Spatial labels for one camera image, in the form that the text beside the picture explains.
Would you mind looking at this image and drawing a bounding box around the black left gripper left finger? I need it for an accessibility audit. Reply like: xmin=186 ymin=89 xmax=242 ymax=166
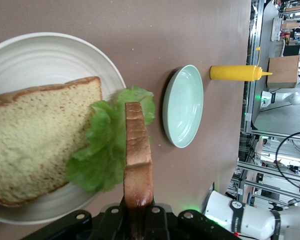
xmin=21 ymin=196 xmax=131 ymax=240

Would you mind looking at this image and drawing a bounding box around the wooden box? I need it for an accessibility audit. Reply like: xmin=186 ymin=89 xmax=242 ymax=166
xmin=266 ymin=55 xmax=300 ymax=89

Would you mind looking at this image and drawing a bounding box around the yellow mustard squeeze bottle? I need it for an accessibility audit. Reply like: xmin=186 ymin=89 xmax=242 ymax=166
xmin=209 ymin=46 xmax=274 ymax=82

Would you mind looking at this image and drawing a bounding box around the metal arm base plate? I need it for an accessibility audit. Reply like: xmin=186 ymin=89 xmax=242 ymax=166
xmin=200 ymin=181 xmax=216 ymax=215

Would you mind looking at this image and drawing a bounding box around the dark crust bread slice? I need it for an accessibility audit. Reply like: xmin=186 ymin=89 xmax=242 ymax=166
xmin=123 ymin=101 xmax=155 ymax=240

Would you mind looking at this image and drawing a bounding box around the light crust bread slice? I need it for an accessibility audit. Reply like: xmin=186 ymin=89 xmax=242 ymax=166
xmin=0 ymin=76 xmax=104 ymax=208

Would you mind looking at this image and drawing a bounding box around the aluminium frame rack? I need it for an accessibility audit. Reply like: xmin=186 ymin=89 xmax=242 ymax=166
xmin=236 ymin=0 xmax=300 ymax=208

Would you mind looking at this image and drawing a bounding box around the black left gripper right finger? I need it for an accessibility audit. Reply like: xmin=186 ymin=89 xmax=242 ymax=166
xmin=143 ymin=196 xmax=242 ymax=240

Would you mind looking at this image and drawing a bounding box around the green plate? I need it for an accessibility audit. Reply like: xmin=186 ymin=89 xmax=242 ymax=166
xmin=161 ymin=64 xmax=205 ymax=149

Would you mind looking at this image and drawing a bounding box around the black background looped cable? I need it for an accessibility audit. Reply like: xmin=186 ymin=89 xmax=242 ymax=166
xmin=275 ymin=130 xmax=300 ymax=196

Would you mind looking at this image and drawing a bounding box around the green lettuce leaf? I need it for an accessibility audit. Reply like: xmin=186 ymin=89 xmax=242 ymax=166
xmin=65 ymin=85 xmax=157 ymax=194

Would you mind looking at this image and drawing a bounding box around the beige plate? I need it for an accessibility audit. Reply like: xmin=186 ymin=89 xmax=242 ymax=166
xmin=0 ymin=31 xmax=127 ymax=225

